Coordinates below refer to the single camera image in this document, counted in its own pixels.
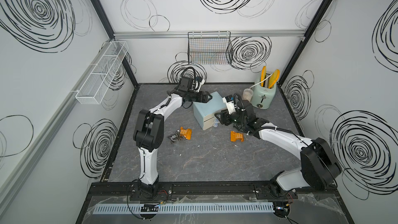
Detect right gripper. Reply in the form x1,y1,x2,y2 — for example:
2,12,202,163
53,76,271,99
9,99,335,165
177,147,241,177
214,108,247,128

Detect light blue drawer box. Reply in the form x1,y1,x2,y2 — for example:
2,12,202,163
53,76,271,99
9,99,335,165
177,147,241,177
193,91,227,130

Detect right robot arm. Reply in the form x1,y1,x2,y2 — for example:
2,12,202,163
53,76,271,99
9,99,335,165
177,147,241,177
215,93,343,198

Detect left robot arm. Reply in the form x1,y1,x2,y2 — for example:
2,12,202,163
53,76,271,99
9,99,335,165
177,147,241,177
133,66,212,199

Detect orange cookie packet right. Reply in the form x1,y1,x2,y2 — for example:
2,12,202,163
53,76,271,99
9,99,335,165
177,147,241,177
230,131,244,142

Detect orange cookie packet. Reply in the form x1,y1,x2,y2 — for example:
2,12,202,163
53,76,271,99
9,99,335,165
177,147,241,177
180,127,192,140
230,131,244,142

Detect clear jar with oats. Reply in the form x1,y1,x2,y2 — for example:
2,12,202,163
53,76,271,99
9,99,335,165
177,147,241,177
242,88,254,102

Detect orange cookie packet left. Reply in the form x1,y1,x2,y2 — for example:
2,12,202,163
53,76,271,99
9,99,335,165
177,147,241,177
180,127,192,140

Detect mint green toaster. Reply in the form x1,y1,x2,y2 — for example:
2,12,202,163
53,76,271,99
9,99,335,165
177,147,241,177
250,84,277,110

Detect black cookie packet left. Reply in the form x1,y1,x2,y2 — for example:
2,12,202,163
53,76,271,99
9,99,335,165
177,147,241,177
168,133,181,143

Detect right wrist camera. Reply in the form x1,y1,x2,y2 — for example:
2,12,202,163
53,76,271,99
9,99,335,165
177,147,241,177
222,95,236,115

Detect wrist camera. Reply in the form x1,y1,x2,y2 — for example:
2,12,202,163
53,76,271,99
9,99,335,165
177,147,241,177
193,76,205,92
222,95,236,115

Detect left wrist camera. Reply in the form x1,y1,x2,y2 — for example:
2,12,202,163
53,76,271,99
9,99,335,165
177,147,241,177
193,76,205,92

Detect black wire wall basket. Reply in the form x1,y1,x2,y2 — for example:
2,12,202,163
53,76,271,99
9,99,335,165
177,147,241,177
187,31,231,65

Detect white slotted cable duct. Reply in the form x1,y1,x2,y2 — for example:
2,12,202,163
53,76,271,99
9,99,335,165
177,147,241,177
93,202,275,215

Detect white mesh wall shelf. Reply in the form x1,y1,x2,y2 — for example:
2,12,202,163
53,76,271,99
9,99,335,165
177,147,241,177
76,40,129,105

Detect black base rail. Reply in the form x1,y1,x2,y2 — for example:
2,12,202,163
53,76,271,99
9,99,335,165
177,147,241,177
85,181,340,201

